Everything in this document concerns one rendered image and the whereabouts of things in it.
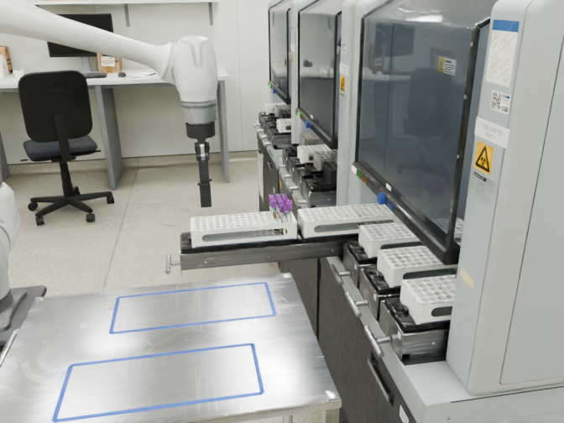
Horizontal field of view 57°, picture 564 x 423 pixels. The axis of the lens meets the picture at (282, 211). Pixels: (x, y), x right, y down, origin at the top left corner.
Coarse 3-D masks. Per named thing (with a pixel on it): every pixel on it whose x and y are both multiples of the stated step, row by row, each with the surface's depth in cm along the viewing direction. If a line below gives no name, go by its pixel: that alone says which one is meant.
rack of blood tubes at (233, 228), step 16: (192, 224) 145; (208, 224) 144; (224, 224) 146; (240, 224) 144; (256, 224) 145; (272, 224) 144; (288, 224) 145; (192, 240) 142; (208, 240) 148; (224, 240) 143; (240, 240) 144; (256, 240) 145
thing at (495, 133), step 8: (480, 120) 87; (480, 128) 88; (488, 128) 85; (496, 128) 83; (504, 128) 81; (480, 136) 88; (488, 136) 85; (496, 136) 83; (504, 136) 81; (504, 144) 81
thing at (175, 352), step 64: (64, 320) 110; (128, 320) 109; (192, 320) 109; (256, 320) 109; (0, 384) 91; (64, 384) 91; (128, 384) 91; (192, 384) 91; (256, 384) 90; (320, 384) 90
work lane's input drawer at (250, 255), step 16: (288, 240) 146; (304, 240) 147; (320, 240) 147; (336, 240) 148; (352, 240) 148; (192, 256) 141; (208, 256) 142; (224, 256) 143; (240, 256) 144; (256, 256) 144; (272, 256) 145; (288, 256) 146; (304, 256) 147; (320, 256) 148
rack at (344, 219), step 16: (320, 208) 155; (336, 208) 155; (352, 208) 155; (368, 208) 154; (384, 208) 154; (304, 224) 146; (320, 224) 146; (336, 224) 158; (352, 224) 157; (368, 224) 153
